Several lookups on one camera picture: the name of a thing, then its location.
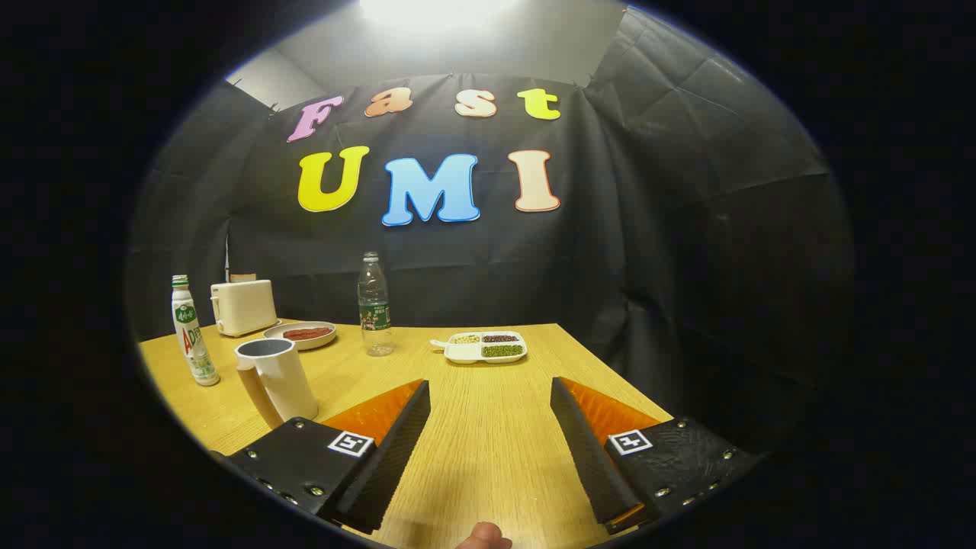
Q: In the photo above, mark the white juice bottle green label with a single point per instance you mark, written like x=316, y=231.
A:
x=191, y=335

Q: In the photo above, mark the bread slice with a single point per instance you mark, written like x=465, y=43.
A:
x=242, y=277

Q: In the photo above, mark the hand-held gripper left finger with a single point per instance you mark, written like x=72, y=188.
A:
x=393, y=457

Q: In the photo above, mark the round beige plate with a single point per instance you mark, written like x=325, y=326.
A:
x=301, y=343

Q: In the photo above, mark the red meat slices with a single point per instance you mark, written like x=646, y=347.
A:
x=306, y=333

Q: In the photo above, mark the clear plastic water bottle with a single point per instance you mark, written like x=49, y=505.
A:
x=375, y=313

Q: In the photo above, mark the cream toaster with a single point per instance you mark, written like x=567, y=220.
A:
x=244, y=309

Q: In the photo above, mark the white divided dish with beans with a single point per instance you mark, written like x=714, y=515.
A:
x=461, y=352

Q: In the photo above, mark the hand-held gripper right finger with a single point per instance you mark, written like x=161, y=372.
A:
x=591, y=457

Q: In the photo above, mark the wooden table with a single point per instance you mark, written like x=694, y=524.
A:
x=488, y=427

